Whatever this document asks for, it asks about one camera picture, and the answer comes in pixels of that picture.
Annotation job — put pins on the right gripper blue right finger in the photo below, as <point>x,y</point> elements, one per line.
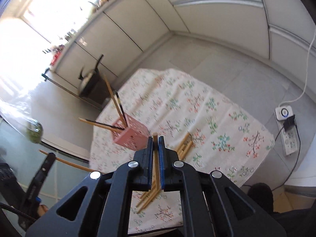
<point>161,152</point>

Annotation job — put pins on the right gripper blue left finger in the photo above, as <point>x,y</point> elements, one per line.
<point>148,164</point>

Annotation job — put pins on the white kitchen cabinets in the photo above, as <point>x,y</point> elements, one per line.
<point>278,33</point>

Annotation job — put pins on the pink perforated utensil holder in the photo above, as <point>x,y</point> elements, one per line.
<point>134,137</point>

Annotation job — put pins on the floral tablecloth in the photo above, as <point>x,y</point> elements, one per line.
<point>172,103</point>

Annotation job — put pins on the black chopstick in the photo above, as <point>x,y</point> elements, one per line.
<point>121,107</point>

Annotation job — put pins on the bag of green vegetables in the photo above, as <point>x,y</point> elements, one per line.
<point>34,131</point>

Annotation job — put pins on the dark brown stool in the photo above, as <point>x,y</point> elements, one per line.
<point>99,93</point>

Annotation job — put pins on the black wok with lid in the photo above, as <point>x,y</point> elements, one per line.
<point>89,80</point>

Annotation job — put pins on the white power strip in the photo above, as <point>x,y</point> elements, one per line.
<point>285,119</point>

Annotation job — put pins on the black power adapter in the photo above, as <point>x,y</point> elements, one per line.
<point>289,123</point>

